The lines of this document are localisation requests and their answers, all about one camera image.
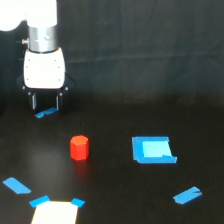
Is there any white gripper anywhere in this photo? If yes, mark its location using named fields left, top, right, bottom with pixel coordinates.
left=17, top=48, right=74, bottom=115

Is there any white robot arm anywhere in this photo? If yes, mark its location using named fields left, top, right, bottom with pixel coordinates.
left=0, top=0, right=73, bottom=111

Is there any blue tape strip far left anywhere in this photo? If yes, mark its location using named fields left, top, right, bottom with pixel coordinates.
left=35, top=107, right=57, bottom=119

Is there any blue tape strip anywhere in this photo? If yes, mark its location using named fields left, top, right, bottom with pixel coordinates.
left=35, top=107, right=57, bottom=119
left=3, top=177, right=31, bottom=194
left=173, top=187, right=202, bottom=205

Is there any blue tape strip near left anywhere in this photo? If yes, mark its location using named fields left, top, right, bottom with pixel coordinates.
left=3, top=177, right=31, bottom=194

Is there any blue tape on paper left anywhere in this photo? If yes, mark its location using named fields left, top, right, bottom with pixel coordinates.
left=29, top=195, right=50, bottom=208

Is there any blue tape on paper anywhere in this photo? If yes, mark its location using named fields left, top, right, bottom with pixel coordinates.
left=29, top=195, right=50, bottom=208
left=71, top=198, right=85, bottom=208

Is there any blue tape on paper right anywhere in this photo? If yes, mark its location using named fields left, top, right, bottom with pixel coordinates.
left=71, top=198, right=85, bottom=208

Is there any white paper sheet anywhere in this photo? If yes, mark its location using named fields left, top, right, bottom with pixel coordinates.
left=31, top=201, right=78, bottom=224

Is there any blue tape strip right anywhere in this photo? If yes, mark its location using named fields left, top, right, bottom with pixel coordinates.
left=173, top=187, right=202, bottom=205

